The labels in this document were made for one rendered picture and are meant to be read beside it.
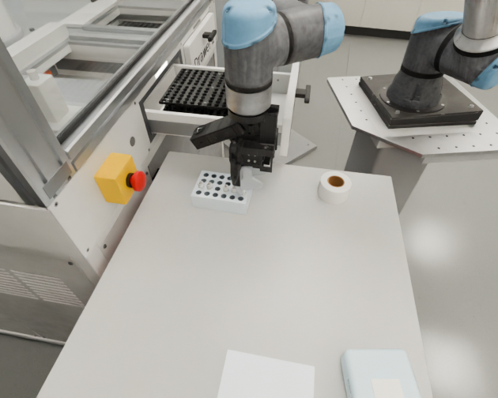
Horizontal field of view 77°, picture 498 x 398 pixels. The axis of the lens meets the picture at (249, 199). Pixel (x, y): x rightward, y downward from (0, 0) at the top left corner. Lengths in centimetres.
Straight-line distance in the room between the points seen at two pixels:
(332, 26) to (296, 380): 51
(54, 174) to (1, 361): 117
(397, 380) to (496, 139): 78
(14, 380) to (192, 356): 109
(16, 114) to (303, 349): 53
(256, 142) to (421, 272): 126
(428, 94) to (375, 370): 77
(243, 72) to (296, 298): 39
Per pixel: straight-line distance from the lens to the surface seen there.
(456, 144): 105
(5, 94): 49
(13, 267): 89
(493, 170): 243
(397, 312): 64
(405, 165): 116
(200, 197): 69
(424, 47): 101
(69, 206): 59
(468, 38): 91
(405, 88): 105
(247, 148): 56
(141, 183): 63
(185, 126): 78
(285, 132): 71
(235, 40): 47
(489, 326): 170
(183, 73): 93
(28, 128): 52
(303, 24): 52
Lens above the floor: 130
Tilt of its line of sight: 48 degrees down
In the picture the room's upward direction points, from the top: straight up
